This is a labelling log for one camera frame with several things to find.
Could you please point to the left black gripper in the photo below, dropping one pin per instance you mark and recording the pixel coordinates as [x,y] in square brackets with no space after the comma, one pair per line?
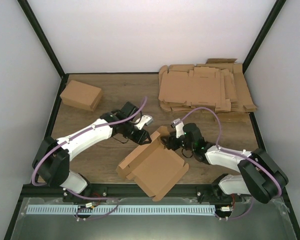
[142,137]

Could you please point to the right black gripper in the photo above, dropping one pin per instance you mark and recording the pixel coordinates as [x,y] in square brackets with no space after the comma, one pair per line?
[171,141]

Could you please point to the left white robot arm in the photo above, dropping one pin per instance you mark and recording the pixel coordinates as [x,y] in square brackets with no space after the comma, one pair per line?
[51,165]

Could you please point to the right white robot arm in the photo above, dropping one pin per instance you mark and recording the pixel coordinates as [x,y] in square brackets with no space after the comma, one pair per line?
[258,174]

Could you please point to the folded brown cardboard box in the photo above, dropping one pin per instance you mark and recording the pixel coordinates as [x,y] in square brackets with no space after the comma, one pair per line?
[81,95]

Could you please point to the stack of flat cardboard blanks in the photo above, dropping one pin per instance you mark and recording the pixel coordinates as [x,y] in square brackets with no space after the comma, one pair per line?
[219,85]

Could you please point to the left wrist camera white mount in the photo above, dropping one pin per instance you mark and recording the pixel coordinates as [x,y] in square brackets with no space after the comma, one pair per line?
[144,120]

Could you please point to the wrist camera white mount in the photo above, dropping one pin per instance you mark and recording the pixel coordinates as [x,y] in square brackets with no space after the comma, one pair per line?
[178,125]
[144,120]

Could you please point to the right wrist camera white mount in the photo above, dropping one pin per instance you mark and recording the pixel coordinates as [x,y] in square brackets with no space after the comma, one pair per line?
[178,125]

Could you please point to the black aluminium frame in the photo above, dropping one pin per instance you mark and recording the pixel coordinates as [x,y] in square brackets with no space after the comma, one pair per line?
[112,194]

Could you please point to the light blue slotted cable duct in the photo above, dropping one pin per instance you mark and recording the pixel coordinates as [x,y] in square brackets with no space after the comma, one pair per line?
[196,210]

